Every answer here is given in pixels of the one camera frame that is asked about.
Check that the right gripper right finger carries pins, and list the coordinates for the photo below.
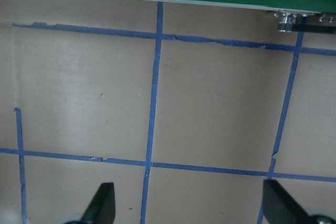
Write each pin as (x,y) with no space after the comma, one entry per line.
(280,207)

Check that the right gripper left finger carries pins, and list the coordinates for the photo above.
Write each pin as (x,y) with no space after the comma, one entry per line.
(102,207)

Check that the brown paper table cover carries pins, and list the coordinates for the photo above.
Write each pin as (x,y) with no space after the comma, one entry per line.
(186,108)

